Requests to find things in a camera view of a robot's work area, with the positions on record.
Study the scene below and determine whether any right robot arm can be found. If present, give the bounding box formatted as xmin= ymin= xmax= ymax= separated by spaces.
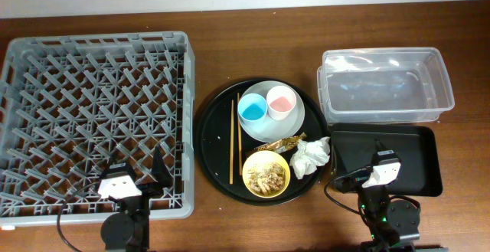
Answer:
xmin=328 ymin=139 xmax=421 ymax=251

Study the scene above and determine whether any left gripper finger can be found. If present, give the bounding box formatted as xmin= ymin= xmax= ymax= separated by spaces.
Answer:
xmin=151 ymin=146 xmax=173 ymax=188
xmin=105 ymin=152 xmax=118 ymax=170

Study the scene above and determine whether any pink plastic cup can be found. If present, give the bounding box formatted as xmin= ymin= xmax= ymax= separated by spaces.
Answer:
xmin=266 ymin=86 xmax=296 ymax=120

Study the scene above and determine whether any gold snack wrapper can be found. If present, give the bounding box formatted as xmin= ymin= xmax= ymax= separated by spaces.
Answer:
xmin=253 ymin=133 xmax=307 ymax=154

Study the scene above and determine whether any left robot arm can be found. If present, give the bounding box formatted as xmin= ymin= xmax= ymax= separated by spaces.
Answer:
xmin=98 ymin=149 xmax=173 ymax=251

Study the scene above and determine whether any round black serving tray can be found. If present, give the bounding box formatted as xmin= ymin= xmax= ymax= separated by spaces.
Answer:
xmin=193 ymin=78 xmax=330 ymax=206

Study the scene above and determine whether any light grey round plate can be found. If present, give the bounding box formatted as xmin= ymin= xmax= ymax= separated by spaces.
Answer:
xmin=240 ymin=80 xmax=305 ymax=143

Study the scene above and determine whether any yellow bowl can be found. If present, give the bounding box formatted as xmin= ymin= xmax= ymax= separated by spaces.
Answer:
xmin=242 ymin=151 xmax=291 ymax=198

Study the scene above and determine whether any clear plastic bin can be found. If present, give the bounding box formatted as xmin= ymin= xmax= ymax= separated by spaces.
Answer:
xmin=317 ymin=47 xmax=455 ymax=124

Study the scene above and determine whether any white tissue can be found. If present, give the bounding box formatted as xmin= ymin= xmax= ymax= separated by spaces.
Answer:
xmin=289 ymin=136 xmax=330 ymax=179

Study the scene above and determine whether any grey plastic dishwasher rack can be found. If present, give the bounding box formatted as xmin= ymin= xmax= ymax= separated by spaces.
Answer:
xmin=1 ymin=31 xmax=195 ymax=228

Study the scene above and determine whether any black rectangular tray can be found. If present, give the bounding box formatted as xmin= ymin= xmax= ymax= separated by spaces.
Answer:
xmin=330 ymin=123 xmax=443 ymax=197

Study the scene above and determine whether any blue plastic cup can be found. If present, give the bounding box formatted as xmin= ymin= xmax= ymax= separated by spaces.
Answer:
xmin=238 ymin=93 xmax=268 ymax=126

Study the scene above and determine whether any food scraps pile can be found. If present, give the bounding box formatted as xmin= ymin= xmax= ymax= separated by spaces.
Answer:
xmin=247 ymin=162 xmax=286 ymax=196

